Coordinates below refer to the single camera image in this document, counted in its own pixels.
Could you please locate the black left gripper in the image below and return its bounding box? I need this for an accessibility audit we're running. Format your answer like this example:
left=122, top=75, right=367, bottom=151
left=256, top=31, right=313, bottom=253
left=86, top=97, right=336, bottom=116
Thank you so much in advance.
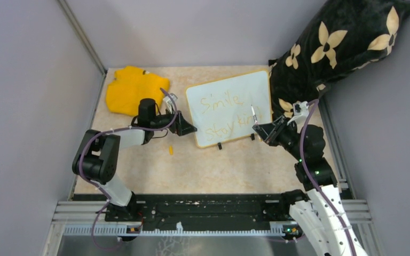
left=151, top=104, right=197, bottom=135

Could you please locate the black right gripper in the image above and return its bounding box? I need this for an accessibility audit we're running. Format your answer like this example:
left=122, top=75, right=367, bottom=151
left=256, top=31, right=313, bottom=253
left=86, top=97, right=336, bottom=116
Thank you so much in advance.
left=253, top=115, right=305, bottom=161

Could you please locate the white whiteboard marker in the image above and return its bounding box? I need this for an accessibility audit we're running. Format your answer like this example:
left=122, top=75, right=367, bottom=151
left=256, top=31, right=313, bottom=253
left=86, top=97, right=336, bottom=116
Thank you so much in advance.
left=251, top=105, right=258, bottom=125

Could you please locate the yellow framed whiteboard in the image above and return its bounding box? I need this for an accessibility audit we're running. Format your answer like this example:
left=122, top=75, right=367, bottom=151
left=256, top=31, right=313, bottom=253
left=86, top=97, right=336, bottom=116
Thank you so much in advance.
left=185, top=69, right=272, bottom=148

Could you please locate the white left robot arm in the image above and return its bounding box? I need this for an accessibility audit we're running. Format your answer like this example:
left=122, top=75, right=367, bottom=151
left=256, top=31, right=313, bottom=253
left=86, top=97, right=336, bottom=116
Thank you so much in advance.
left=72, top=94, right=197, bottom=221

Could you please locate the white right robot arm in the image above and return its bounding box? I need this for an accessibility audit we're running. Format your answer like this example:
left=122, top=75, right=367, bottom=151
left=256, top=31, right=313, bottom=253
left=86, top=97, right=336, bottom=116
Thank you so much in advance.
left=253, top=116, right=368, bottom=255

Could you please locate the yellow folded cloth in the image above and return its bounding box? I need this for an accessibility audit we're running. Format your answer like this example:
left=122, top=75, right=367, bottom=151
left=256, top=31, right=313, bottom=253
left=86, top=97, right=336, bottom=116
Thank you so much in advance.
left=105, top=66, right=170, bottom=116

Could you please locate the black floral pillow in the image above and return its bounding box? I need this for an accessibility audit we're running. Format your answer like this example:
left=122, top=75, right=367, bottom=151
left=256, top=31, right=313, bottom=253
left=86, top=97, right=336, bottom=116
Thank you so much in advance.
left=269, top=1, right=410, bottom=118

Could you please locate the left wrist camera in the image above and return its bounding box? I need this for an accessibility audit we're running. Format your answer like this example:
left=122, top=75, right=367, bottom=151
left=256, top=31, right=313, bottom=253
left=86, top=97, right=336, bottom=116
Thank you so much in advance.
left=163, top=93, right=178, bottom=114

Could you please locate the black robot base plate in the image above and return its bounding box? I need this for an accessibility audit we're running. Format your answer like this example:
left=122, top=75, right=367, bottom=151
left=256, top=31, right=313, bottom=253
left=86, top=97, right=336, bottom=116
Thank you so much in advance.
left=71, top=193, right=316, bottom=232

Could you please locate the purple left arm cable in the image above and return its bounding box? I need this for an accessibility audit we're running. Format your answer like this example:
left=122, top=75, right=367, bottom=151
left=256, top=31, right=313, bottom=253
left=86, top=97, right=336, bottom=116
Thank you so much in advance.
left=78, top=87, right=179, bottom=252

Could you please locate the aluminium frame rail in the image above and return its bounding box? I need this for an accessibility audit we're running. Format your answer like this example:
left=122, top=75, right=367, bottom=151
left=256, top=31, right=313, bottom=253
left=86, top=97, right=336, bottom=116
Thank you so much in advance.
left=51, top=199, right=373, bottom=237

